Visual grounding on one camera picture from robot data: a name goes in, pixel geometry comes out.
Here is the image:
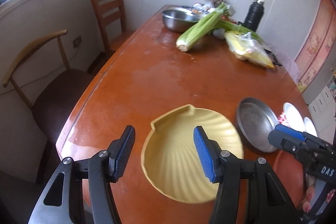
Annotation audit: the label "person's hand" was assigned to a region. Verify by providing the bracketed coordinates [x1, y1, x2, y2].
[300, 174, 335, 217]

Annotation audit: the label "small steel bowl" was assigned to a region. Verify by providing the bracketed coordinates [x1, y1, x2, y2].
[162, 7, 201, 33]

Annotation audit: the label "yellow shell-shaped plate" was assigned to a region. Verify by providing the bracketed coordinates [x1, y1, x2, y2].
[141, 105, 244, 203]

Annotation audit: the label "pink clothes on chair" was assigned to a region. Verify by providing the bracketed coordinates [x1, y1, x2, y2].
[270, 45, 299, 84]

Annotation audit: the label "black thermos flask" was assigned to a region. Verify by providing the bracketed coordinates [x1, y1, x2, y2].
[243, 0, 264, 32]

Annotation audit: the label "white shelf cabinet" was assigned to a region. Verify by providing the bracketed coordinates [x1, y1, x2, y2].
[309, 72, 335, 143]

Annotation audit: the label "yellow noodles plastic bag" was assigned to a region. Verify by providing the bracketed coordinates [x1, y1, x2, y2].
[224, 31, 274, 69]

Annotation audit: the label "red noodle cup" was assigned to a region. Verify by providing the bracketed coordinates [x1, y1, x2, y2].
[278, 102, 305, 132]
[303, 117, 318, 137]

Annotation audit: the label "long celery bunch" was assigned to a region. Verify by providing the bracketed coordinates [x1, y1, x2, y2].
[175, 3, 228, 52]

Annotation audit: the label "hello kitty door curtain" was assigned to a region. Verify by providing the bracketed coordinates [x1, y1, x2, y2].
[295, 0, 335, 92]

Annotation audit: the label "pink pig-face plate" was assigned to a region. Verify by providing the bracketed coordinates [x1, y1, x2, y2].
[273, 150, 305, 207]

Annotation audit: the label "brown slatted wooden chair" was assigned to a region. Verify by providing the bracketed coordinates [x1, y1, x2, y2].
[87, 0, 134, 75]

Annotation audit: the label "steel pan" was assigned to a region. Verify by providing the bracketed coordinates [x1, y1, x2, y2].
[235, 97, 278, 153]

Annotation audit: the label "curved-back wooden chair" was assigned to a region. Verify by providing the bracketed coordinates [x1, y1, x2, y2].
[1, 30, 98, 183]

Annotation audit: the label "low wall outlet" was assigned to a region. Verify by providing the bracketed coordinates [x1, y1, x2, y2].
[72, 35, 82, 48]

